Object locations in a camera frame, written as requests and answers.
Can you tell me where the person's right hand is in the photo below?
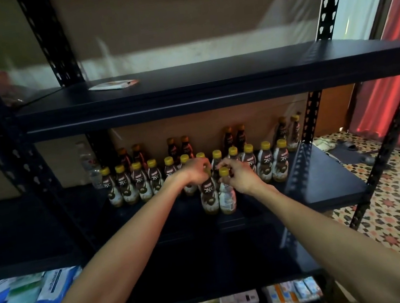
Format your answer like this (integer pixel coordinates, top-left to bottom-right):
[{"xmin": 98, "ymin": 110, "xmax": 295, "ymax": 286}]
[{"xmin": 218, "ymin": 153, "xmax": 269, "ymax": 200}]

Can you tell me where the row of yellow-capped coffee bottles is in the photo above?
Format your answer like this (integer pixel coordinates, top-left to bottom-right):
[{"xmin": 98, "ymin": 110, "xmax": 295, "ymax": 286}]
[{"xmin": 94, "ymin": 112, "xmax": 311, "ymax": 209}]

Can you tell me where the clear water bottle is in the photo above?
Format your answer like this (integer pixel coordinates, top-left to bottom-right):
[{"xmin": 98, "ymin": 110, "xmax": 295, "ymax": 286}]
[{"xmin": 76, "ymin": 141, "xmax": 106, "ymax": 191}]

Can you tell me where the flat white orange packet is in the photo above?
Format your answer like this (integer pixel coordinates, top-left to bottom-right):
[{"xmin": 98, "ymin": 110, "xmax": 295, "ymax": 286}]
[{"xmin": 87, "ymin": 77, "xmax": 141, "ymax": 94}]

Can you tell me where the row of orange blue packets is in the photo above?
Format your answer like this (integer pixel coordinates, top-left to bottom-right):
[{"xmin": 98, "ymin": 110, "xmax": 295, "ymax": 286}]
[{"xmin": 263, "ymin": 274, "xmax": 326, "ymax": 303}]

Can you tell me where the dark floor mat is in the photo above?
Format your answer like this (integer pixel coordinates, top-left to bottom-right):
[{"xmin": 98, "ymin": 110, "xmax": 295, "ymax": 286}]
[{"xmin": 327, "ymin": 137, "xmax": 379, "ymax": 171}]

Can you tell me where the stack of pink white boxes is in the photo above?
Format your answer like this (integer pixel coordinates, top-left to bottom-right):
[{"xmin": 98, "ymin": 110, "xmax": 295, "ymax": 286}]
[{"xmin": 218, "ymin": 289, "xmax": 261, "ymax": 303}]

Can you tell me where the black metal shelf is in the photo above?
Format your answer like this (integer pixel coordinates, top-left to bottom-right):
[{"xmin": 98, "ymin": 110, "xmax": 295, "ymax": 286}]
[
  {"xmin": 0, "ymin": 0, "xmax": 133, "ymax": 303},
  {"xmin": 0, "ymin": 0, "xmax": 400, "ymax": 303}
]

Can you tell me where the carton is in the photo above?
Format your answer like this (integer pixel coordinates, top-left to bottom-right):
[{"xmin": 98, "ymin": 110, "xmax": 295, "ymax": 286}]
[{"xmin": 323, "ymin": 276, "xmax": 360, "ymax": 303}]

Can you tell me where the person's left hand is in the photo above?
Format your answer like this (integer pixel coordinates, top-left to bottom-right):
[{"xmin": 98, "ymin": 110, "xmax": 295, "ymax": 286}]
[{"xmin": 163, "ymin": 156, "xmax": 215, "ymax": 193}]

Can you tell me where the person's left forearm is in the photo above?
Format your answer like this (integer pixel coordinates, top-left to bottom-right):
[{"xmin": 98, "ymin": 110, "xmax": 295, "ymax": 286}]
[{"xmin": 12, "ymin": 177, "xmax": 206, "ymax": 303}]

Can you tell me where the person's right forearm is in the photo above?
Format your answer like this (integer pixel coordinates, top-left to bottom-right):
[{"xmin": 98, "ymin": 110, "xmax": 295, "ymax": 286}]
[{"xmin": 252, "ymin": 166, "xmax": 400, "ymax": 303}]

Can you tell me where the red curtain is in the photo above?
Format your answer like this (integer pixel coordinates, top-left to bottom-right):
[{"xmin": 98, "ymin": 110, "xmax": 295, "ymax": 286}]
[{"xmin": 332, "ymin": 0, "xmax": 400, "ymax": 160}]

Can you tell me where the row of wet wipe packs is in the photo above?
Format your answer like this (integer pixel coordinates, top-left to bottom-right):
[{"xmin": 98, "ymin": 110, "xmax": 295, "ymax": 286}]
[{"xmin": 0, "ymin": 264, "xmax": 87, "ymax": 303}]

